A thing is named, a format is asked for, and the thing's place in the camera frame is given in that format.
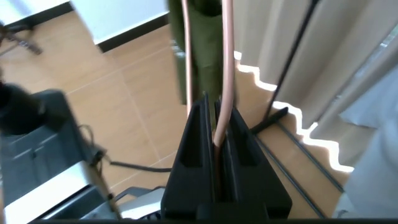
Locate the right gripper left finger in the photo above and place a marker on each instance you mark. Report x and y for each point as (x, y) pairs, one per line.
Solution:
(189, 180)

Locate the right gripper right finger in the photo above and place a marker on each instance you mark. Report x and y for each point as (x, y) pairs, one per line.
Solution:
(248, 174)

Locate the pink clothes hanger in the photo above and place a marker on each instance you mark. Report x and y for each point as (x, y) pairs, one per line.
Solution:
(228, 62)

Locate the pale grey shorts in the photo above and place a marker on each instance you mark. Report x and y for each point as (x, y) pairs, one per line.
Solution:
(373, 171)

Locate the green garment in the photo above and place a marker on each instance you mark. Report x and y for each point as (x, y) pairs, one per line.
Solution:
(206, 46)

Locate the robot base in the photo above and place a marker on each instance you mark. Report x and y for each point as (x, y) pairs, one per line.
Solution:
(37, 161)

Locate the black clothes rack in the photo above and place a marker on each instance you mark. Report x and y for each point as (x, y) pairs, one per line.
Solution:
(270, 119)

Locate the beige curtain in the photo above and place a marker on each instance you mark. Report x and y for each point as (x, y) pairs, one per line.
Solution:
(342, 46)

